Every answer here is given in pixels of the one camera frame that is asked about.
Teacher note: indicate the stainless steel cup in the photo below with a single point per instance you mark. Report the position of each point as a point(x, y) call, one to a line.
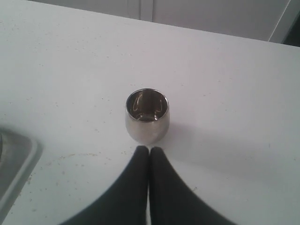
point(147, 117)

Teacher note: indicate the white cabinet doors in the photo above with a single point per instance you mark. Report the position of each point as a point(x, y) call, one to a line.
point(268, 20)

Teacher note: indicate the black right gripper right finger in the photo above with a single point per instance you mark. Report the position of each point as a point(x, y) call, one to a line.
point(172, 202)

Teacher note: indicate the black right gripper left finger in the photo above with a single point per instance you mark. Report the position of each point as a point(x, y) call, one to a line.
point(125, 201)

